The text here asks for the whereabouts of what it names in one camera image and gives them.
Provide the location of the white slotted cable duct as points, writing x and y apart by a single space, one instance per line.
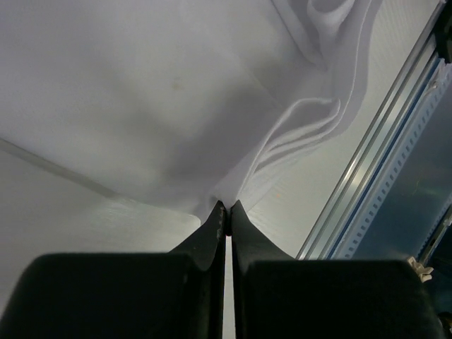
394 159

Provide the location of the white t shirt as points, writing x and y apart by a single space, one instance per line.
180 104

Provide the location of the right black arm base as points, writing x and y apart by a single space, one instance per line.
442 33

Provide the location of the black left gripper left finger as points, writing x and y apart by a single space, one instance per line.
178 294

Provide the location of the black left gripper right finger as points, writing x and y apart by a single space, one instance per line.
277 296

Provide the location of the aluminium mounting rail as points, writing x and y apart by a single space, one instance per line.
337 215

